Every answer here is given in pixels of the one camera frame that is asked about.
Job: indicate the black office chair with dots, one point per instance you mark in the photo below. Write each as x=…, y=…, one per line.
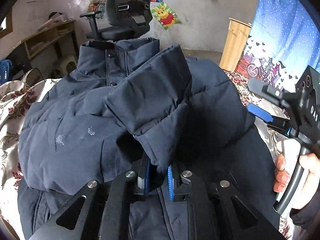
x=125, y=7

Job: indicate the person's right hand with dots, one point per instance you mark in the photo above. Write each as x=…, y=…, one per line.
x=279, y=175

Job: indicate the floral bed sheet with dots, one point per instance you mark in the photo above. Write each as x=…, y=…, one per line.
x=10, y=120

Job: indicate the yellow bear cartoon poster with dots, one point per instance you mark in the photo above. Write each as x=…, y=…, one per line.
x=165, y=16

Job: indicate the navy puffer jacket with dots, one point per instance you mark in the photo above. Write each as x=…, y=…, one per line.
x=82, y=120

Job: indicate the wooden shelf with clutter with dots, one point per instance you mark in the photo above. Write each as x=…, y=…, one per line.
x=47, y=37

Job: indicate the pile of papers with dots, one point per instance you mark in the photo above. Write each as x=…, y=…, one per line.
x=51, y=22

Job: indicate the wooden window frame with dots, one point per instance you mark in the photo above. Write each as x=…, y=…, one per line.
x=8, y=26

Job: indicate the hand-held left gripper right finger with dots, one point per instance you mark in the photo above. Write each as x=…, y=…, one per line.
x=170, y=183

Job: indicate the blue printed curtain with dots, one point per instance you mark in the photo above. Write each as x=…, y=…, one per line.
x=280, y=25

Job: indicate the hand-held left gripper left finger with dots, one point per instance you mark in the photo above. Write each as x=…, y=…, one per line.
x=147, y=176

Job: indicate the blue bag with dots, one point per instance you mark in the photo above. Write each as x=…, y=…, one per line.
x=5, y=71

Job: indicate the colourful cartoon wall poster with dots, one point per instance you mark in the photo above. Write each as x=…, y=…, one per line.
x=96, y=6

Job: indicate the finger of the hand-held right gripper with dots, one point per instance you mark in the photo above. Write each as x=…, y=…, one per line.
x=260, y=113
x=265, y=90

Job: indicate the light wooden cabinet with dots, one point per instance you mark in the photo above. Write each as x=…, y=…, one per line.
x=235, y=45

